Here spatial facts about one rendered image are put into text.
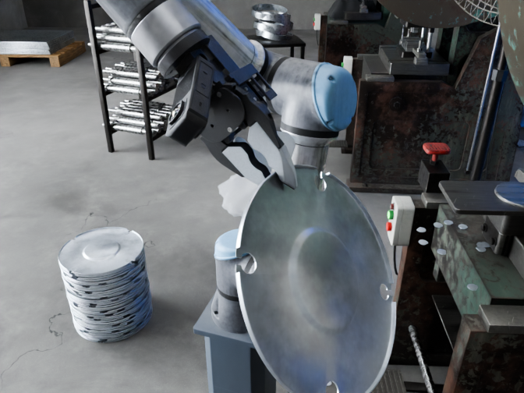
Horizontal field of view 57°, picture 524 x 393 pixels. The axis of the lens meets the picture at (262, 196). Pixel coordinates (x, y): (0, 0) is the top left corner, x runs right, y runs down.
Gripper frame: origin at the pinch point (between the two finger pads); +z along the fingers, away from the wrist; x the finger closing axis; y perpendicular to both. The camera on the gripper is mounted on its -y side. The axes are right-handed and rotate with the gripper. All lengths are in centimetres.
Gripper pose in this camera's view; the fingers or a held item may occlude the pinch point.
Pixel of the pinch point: (282, 185)
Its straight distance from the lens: 58.0
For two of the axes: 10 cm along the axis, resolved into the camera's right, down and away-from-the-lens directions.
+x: -6.5, 4.8, 5.9
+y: 4.0, -4.4, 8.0
